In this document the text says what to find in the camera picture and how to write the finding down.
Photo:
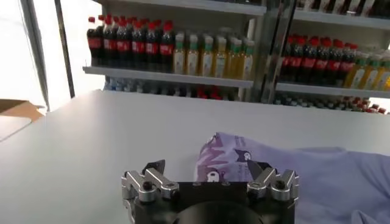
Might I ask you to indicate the grey metal shelf unit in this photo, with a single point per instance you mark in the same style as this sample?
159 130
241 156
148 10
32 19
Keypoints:
329 89
167 77

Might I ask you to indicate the open cardboard box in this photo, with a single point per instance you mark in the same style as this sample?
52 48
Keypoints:
18 108

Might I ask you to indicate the purple printed t-shirt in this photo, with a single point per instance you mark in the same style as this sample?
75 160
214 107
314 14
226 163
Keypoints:
320 176

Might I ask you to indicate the cola bottle red cap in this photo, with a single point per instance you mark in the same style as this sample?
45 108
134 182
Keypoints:
285 61
201 93
347 67
321 64
109 45
94 44
296 62
215 94
151 48
167 49
334 65
123 45
137 47
308 63

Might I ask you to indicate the grey slanted frame post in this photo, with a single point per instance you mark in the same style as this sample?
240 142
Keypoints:
35 54

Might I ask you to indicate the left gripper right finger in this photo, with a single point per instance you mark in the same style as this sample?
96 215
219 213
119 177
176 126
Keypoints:
274 187

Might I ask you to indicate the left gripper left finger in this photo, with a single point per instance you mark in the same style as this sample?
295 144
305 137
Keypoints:
152 185

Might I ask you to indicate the black slanted pole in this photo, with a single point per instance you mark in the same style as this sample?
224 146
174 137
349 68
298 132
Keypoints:
65 48

